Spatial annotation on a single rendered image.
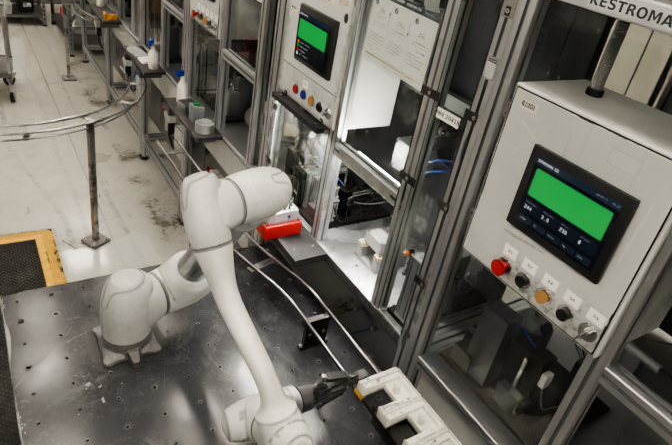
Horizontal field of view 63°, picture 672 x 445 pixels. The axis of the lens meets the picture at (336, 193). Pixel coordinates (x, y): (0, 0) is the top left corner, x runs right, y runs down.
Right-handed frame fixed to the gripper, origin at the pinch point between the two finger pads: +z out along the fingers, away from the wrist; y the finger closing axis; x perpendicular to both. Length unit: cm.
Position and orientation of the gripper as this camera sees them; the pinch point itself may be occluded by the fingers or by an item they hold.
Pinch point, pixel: (357, 377)
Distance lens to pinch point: 171.2
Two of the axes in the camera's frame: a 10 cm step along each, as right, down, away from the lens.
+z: 8.4, -1.3, 5.3
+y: 1.7, -8.6, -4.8
